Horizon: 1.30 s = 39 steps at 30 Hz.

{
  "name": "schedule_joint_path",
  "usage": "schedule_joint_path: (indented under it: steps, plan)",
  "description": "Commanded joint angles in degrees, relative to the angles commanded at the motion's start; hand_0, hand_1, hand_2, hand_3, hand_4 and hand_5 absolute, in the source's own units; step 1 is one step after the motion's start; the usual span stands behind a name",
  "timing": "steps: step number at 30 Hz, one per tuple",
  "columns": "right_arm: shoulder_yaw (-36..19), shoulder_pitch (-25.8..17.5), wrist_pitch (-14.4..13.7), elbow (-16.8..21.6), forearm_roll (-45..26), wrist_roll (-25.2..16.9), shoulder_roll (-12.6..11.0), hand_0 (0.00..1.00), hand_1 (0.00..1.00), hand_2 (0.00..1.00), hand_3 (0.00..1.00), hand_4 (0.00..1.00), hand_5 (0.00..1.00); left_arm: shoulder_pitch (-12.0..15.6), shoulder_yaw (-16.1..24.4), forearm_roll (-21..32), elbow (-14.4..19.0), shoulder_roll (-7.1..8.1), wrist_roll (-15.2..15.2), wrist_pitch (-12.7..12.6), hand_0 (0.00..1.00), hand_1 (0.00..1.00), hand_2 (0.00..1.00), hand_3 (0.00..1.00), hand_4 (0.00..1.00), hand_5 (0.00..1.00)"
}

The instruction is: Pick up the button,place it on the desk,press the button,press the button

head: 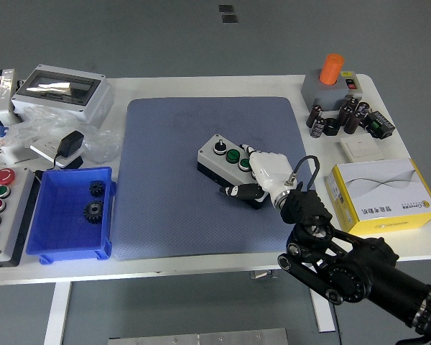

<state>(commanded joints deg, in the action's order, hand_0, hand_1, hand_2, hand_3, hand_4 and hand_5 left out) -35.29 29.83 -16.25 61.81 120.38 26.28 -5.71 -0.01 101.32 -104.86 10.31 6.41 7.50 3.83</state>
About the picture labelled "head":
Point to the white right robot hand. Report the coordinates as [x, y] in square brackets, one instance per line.
[269, 172]

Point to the grey four-button control box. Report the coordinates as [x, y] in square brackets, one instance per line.
[219, 152]

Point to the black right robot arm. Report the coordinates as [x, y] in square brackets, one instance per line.
[355, 273]

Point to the grey five-button control station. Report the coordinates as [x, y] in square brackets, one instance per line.
[3, 215]

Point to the black capacitor with white stripe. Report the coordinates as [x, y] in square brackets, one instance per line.
[318, 128]

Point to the dark brown capacitor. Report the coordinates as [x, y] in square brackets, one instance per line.
[345, 112]
[352, 101]
[314, 115]
[362, 109]
[352, 123]

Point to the blue-grey textured mat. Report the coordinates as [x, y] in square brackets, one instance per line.
[179, 215]

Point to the yellow and white carton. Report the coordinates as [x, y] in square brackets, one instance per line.
[380, 194]

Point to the black module with green terminals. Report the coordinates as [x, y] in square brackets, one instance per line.
[379, 125]

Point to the orange cylinder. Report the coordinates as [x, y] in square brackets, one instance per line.
[331, 69]

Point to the white table leg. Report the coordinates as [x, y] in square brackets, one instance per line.
[57, 312]
[321, 312]

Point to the dark floor plate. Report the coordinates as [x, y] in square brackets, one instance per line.
[229, 18]
[226, 8]

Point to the clear plastic bag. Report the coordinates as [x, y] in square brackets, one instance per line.
[100, 143]

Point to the small black gear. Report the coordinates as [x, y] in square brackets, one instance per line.
[97, 188]

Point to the grey metal plate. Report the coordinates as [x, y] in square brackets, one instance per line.
[201, 338]

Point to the large black gear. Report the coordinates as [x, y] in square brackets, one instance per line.
[93, 212]

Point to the black power adapter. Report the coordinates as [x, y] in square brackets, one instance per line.
[71, 143]

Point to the blue plastic bin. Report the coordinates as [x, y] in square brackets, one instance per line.
[68, 215]

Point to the white and black device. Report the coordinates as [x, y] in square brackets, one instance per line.
[1, 97]

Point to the white wall switch plate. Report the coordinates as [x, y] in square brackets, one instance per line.
[361, 148]

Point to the grey switch box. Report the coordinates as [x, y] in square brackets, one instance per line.
[325, 94]

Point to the metal table bracket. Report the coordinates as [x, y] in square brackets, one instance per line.
[264, 275]

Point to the grey enclosure with clear lid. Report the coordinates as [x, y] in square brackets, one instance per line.
[62, 93]

